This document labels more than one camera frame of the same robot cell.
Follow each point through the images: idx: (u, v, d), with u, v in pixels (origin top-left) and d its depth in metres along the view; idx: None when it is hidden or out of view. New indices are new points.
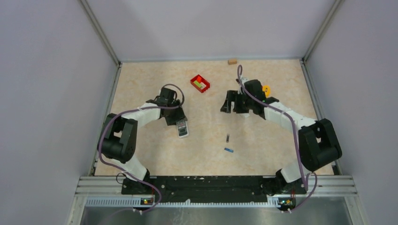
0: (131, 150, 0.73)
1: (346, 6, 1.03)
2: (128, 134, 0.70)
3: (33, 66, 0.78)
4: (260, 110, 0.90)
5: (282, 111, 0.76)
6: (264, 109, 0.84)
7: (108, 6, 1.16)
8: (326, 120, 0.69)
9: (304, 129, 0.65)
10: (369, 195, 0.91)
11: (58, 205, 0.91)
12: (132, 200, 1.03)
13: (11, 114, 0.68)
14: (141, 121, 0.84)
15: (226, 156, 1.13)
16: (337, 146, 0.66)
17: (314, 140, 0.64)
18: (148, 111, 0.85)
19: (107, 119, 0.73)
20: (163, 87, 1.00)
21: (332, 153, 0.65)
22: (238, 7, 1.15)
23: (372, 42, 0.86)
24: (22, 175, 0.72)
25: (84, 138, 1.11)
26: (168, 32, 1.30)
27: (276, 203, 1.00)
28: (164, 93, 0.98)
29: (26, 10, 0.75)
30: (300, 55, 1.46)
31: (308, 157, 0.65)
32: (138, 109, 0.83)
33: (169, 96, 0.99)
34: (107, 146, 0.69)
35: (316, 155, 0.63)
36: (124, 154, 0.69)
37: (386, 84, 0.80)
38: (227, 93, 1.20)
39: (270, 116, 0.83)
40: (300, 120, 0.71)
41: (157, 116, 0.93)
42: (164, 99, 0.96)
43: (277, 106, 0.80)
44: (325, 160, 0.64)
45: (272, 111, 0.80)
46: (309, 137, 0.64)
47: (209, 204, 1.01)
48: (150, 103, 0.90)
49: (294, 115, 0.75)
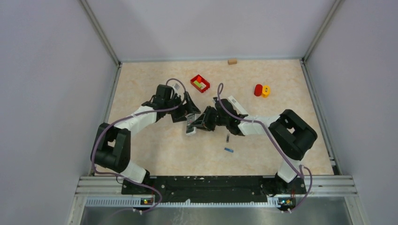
0: (124, 160, 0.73)
1: (346, 6, 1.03)
2: (121, 146, 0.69)
3: (33, 66, 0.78)
4: (237, 130, 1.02)
5: (252, 120, 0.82)
6: (238, 125, 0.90)
7: (108, 6, 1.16)
8: (289, 110, 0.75)
9: (271, 124, 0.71)
10: (369, 195, 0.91)
11: (58, 204, 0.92)
12: (132, 200, 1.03)
13: (10, 113, 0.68)
14: (136, 128, 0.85)
15: (226, 156, 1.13)
16: (309, 127, 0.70)
17: (286, 131, 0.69)
18: (142, 117, 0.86)
19: (99, 129, 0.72)
20: (159, 85, 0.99)
21: (309, 136, 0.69)
22: (238, 7, 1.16)
23: (372, 41, 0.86)
24: (22, 175, 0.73)
25: (84, 138, 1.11)
26: (167, 33, 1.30)
27: (276, 203, 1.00)
28: (160, 92, 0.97)
29: (26, 11, 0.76)
30: (300, 55, 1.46)
31: (289, 148, 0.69)
32: (132, 116, 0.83)
33: (165, 95, 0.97)
34: (101, 157, 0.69)
35: (294, 143, 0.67)
36: (117, 164, 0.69)
37: (386, 83, 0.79)
38: (206, 109, 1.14)
39: (246, 130, 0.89)
40: (267, 120, 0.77)
41: (153, 120, 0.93)
42: (160, 98, 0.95)
43: (248, 117, 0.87)
44: (305, 144, 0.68)
45: (246, 123, 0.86)
46: (279, 129, 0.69)
47: (209, 204, 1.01)
48: (147, 107, 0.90)
49: (263, 118, 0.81)
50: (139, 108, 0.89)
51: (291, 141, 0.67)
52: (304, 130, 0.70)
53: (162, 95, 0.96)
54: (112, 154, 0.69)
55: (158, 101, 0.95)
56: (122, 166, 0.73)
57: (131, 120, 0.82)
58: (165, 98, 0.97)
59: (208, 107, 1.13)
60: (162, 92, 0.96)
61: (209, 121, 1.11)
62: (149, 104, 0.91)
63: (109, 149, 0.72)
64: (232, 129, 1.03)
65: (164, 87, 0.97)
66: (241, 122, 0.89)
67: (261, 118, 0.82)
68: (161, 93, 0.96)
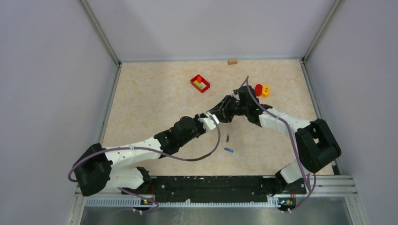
0: (95, 189, 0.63)
1: (345, 6, 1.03)
2: (93, 178, 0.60)
3: (34, 65, 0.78)
4: (255, 119, 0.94)
5: (277, 116, 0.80)
6: (260, 116, 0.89)
7: (108, 6, 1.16)
8: (322, 120, 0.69)
9: (299, 131, 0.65)
10: (368, 195, 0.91)
11: (57, 204, 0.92)
12: (132, 200, 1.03)
13: (12, 112, 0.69)
14: (127, 161, 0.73)
15: (226, 156, 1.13)
16: (335, 144, 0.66)
17: (311, 142, 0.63)
18: (140, 153, 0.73)
19: (90, 149, 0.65)
20: (183, 119, 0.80)
21: (332, 153, 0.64)
22: (238, 7, 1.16)
23: (372, 41, 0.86)
24: (23, 174, 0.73)
25: (83, 138, 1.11)
26: (168, 32, 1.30)
27: (276, 203, 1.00)
28: (176, 129, 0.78)
29: (27, 11, 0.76)
30: (299, 55, 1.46)
31: (309, 158, 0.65)
32: (128, 148, 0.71)
33: (185, 134, 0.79)
34: (77, 173, 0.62)
35: (316, 156, 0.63)
36: (84, 188, 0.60)
37: (386, 84, 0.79)
38: (225, 96, 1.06)
39: (266, 123, 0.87)
40: (295, 123, 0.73)
41: (155, 156, 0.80)
42: (175, 136, 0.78)
43: (272, 112, 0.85)
44: (326, 159, 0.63)
45: (269, 117, 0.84)
46: (307, 138, 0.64)
47: (209, 204, 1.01)
48: (156, 142, 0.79)
49: (289, 118, 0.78)
50: (149, 139, 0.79)
51: (314, 152, 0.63)
52: (329, 145, 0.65)
53: (177, 133, 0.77)
54: (85, 178, 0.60)
55: (173, 138, 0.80)
56: (90, 193, 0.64)
57: (125, 153, 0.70)
58: (181, 137, 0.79)
59: (226, 95, 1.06)
60: (177, 131, 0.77)
61: (229, 110, 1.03)
62: (161, 140, 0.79)
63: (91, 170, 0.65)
64: (250, 116, 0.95)
65: (179, 129, 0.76)
66: (264, 114, 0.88)
67: (287, 117, 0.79)
68: (176, 133, 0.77)
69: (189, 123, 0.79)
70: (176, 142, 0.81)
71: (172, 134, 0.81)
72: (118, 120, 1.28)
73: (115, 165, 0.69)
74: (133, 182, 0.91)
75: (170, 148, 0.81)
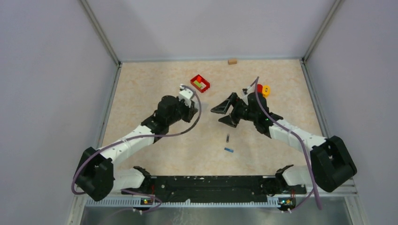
0: (106, 189, 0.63)
1: (346, 6, 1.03)
2: (99, 179, 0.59)
3: (33, 64, 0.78)
4: (265, 129, 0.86)
5: (289, 131, 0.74)
6: (270, 127, 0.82)
7: (108, 6, 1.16)
8: (337, 137, 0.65)
9: (314, 149, 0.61)
10: (368, 195, 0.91)
11: (57, 205, 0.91)
12: (132, 200, 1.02)
13: (12, 112, 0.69)
14: (126, 154, 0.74)
15: (226, 156, 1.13)
16: (351, 163, 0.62)
17: (328, 161, 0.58)
18: (134, 142, 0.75)
19: (84, 154, 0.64)
20: (164, 98, 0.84)
21: (347, 171, 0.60)
22: (238, 7, 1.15)
23: (372, 41, 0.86)
24: (23, 174, 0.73)
25: (83, 138, 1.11)
26: (167, 32, 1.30)
27: (276, 203, 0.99)
28: (161, 109, 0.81)
29: (27, 10, 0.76)
30: (299, 55, 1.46)
31: (324, 178, 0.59)
32: (121, 141, 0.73)
33: (170, 111, 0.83)
34: (80, 183, 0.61)
35: (332, 176, 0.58)
36: (94, 192, 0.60)
37: (386, 84, 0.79)
38: (232, 94, 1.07)
39: (277, 135, 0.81)
40: (309, 139, 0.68)
41: (150, 141, 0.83)
42: (161, 115, 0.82)
43: (284, 123, 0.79)
44: (341, 178, 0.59)
45: (279, 129, 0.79)
46: (323, 157, 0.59)
47: (209, 204, 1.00)
48: (145, 127, 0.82)
49: (302, 133, 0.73)
50: (137, 128, 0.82)
51: (330, 172, 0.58)
52: (345, 164, 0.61)
53: (163, 113, 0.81)
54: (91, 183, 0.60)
55: (160, 117, 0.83)
56: (102, 197, 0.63)
57: (120, 146, 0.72)
58: (167, 116, 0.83)
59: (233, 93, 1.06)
60: (162, 111, 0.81)
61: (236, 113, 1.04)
62: (149, 124, 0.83)
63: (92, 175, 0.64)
64: (259, 127, 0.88)
65: (164, 108, 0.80)
66: (274, 125, 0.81)
67: (300, 131, 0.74)
68: (163, 113, 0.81)
69: (172, 101, 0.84)
70: (164, 123, 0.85)
71: (157, 117, 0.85)
72: (118, 120, 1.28)
73: (115, 161, 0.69)
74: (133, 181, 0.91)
75: (161, 128, 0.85)
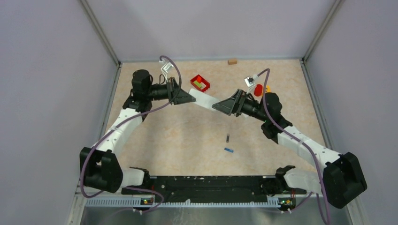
0: (118, 178, 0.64)
1: (346, 7, 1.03)
2: (108, 171, 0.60)
3: (34, 65, 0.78)
4: (272, 134, 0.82)
5: (300, 141, 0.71)
6: (278, 135, 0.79)
7: (108, 6, 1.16)
8: (350, 153, 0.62)
9: (328, 166, 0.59)
10: (368, 194, 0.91)
11: (57, 204, 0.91)
12: (132, 200, 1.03)
13: (12, 112, 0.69)
14: (121, 140, 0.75)
15: (226, 156, 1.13)
16: (363, 180, 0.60)
17: (341, 178, 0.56)
18: (124, 127, 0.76)
19: (81, 156, 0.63)
20: (134, 74, 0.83)
21: (357, 188, 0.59)
22: (238, 7, 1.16)
23: (372, 41, 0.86)
24: (24, 174, 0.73)
25: (83, 139, 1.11)
26: (168, 32, 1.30)
27: (276, 203, 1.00)
28: (137, 86, 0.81)
29: (28, 11, 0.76)
30: (299, 55, 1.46)
31: (333, 193, 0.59)
32: (112, 131, 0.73)
33: (146, 84, 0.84)
34: (91, 181, 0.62)
35: (342, 193, 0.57)
36: (108, 186, 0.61)
37: (386, 84, 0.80)
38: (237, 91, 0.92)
39: (285, 143, 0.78)
40: (322, 154, 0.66)
41: (139, 121, 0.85)
42: (140, 90, 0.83)
43: (293, 131, 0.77)
44: (352, 193, 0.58)
45: (287, 138, 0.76)
46: (337, 176, 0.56)
47: (209, 204, 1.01)
48: (129, 110, 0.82)
49: (313, 145, 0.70)
50: (121, 113, 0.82)
51: (342, 190, 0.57)
52: (356, 181, 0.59)
53: (140, 89, 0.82)
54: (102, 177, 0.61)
55: (140, 93, 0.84)
56: (117, 186, 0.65)
57: (114, 135, 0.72)
58: (145, 91, 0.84)
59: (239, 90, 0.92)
60: (138, 86, 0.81)
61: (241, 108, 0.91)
62: (132, 105, 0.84)
63: (99, 172, 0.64)
64: (266, 131, 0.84)
65: (139, 83, 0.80)
66: (282, 132, 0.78)
67: (311, 143, 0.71)
68: (140, 88, 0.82)
69: (143, 74, 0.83)
70: (145, 98, 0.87)
71: (136, 95, 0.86)
72: None
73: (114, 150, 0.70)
74: (137, 176, 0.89)
75: (145, 105, 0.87)
